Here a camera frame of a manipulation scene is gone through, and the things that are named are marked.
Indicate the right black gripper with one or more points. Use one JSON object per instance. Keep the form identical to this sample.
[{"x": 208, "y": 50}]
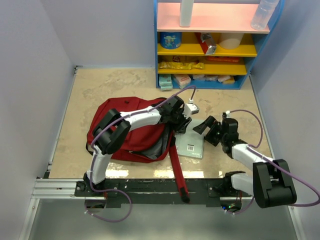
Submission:
[{"x": 209, "y": 122}]

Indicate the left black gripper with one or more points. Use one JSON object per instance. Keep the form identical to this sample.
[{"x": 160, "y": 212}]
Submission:
[{"x": 181, "y": 129}]

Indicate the silver grey laptop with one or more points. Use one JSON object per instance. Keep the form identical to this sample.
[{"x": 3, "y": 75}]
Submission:
[{"x": 190, "y": 144}]

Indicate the red student backpack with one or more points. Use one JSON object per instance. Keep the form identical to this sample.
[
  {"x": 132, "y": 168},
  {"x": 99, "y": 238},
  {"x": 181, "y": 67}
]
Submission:
[{"x": 140, "y": 142}]

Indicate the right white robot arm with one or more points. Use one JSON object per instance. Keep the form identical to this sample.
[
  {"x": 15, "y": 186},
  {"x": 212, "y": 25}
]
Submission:
[{"x": 270, "y": 183}]

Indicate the white orange tissue pack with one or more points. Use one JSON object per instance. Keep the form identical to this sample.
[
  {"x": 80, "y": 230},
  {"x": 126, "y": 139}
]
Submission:
[{"x": 183, "y": 80}]

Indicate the yellow sponge pack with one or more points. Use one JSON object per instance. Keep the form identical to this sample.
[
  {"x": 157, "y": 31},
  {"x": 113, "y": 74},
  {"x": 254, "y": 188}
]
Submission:
[{"x": 229, "y": 81}]

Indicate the red silver snack bag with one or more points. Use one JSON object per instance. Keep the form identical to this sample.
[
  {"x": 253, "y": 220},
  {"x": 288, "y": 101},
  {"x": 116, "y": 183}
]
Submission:
[{"x": 208, "y": 44}]

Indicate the teal tissue box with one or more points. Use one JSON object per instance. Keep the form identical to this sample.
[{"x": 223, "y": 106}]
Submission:
[{"x": 165, "y": 82}]

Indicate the yellow snack packet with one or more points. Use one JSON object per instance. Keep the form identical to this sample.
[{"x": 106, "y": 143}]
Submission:
[{"x": 181, "y": 65}]

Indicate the orange flat box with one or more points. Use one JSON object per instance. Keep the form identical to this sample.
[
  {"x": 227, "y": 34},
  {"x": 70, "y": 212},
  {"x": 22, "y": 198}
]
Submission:
[{"x": 223, "y": 59}]

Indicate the blue shelf unit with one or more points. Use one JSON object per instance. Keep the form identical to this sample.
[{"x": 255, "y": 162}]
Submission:
[{"x": 217, "y": 50}]

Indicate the blue cartoon tin can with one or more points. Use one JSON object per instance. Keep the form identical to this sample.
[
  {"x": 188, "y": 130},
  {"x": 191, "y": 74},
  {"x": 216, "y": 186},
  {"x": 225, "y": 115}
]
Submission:
[{"x": 170, "y": 40}]

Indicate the white cylindrical container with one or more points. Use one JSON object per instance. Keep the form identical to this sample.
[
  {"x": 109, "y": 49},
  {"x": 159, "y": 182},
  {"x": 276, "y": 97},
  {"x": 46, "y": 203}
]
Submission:
[{"x": 230, "y": 40}]

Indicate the white tall bottle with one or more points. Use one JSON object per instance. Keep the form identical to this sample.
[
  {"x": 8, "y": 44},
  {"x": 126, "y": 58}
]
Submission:
[{"x": 185, "y": 13}]

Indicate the clear plastic water bottle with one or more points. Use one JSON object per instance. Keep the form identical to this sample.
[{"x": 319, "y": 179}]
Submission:
[{"x": 263, "y": 14}]

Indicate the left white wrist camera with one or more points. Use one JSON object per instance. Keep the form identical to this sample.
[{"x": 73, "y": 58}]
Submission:
[{"x": 190, "y": 109}]

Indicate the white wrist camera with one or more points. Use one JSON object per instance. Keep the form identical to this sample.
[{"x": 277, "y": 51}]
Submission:
[
  {"x": 190, "y": 109},
  {"x": 226, "y": 114}
]

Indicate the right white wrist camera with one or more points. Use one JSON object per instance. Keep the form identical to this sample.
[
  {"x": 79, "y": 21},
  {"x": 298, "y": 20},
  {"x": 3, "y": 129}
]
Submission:
[{"x": 226, "y": 114}]

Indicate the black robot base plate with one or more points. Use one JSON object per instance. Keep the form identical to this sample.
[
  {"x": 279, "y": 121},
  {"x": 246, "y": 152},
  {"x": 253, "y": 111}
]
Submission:
[{"x": 114, "y": 199}]

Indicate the aluminium frame rail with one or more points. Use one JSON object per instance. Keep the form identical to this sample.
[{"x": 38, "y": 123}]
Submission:
[{"x": 68, "y": 188}]

